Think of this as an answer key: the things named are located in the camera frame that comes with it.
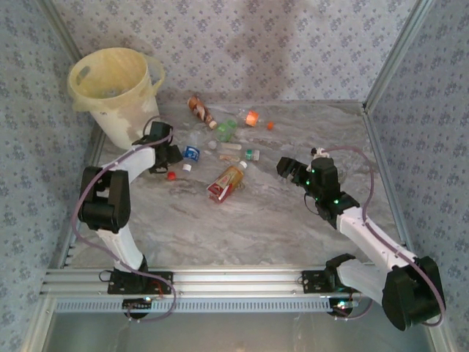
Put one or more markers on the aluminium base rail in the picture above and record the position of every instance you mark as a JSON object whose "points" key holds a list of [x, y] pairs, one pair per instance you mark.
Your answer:
{"points": [[238, 280]]}

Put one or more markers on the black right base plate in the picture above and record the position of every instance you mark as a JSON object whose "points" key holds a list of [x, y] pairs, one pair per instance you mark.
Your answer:
{"points": [[311, 280]]}

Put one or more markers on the brown white patterned bottle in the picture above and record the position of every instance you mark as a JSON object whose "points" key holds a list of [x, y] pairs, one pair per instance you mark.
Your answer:
{"points": [[199, 110]]}

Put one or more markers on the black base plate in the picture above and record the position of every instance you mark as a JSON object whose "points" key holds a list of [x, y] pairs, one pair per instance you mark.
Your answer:
{"points": [[311, 280], [166, 275]]}

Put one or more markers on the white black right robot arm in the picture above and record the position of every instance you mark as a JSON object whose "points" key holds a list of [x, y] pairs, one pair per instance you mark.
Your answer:
{"points": [[373, 238]]}

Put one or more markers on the black left controller board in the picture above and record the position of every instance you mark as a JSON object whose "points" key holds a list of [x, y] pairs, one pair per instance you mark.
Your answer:
{"points": [[135, 304]]}

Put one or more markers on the cream plastic bin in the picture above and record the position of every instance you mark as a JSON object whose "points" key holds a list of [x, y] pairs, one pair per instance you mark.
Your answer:
{"points": [[121, 117]]}

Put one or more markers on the large clear plastic bottle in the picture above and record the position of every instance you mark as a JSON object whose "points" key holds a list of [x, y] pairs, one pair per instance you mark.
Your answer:
{"points": [[110, 91]]}

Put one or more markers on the amber tea bottle red label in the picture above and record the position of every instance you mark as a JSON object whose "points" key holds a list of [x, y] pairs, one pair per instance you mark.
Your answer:
{"points": [[223, 183]]}

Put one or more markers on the aluminium frame leg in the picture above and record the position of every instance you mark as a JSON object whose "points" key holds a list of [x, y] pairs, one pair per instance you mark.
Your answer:
{"points": [[38, 326], [445, 342]]}

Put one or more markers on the green plastic bottle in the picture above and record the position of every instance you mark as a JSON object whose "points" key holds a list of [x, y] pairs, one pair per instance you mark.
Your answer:
{"points": [[226, 130]]}

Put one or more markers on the white bottle cap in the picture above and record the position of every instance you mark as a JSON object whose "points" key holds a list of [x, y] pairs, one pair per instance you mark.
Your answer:
{"points": [[187, 167], [212, 144]]}

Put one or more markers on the clear bottle green cap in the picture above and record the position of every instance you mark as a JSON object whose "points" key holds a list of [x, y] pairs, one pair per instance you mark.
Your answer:
{"points": [[253, 154]]}

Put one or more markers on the aluminium frame post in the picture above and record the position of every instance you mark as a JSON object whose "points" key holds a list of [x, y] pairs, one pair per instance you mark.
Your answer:
{"points": [[399, 55], [58, 25]]}

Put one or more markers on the clear bottle orange label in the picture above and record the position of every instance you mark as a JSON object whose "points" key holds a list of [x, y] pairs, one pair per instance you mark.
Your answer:
{"points": [[253, 117]]}

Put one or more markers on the orange bottle cap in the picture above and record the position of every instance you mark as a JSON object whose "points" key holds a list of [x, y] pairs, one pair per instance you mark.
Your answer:
{"points": [[270, 125]]}

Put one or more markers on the red bottle cap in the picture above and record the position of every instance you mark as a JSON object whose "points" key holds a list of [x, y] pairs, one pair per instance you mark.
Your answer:
{"points": [[171, 176]]}

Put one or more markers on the grey metal panel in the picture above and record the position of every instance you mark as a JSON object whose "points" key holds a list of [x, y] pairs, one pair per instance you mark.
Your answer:
{"points": [[238, 333]]}

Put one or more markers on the clear bottle blue label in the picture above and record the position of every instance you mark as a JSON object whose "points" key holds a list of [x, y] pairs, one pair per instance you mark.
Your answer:
{"points": [[191, 153]]}

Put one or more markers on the small cream plastic bottle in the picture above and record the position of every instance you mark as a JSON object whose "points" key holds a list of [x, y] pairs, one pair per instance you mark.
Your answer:
{"points": [[229, 158], [230, 146]]}

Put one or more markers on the black right controller board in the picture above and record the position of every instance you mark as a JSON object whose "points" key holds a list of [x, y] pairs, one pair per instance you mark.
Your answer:
{"points": [[340, 309]]}

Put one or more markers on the black controller board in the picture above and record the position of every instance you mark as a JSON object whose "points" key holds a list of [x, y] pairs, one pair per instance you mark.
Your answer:
{"points": [[340, 309], [135, 304]]}

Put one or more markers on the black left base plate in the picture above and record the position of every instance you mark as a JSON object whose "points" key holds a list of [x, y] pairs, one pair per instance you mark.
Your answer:
{"points": [[166, 275]]}

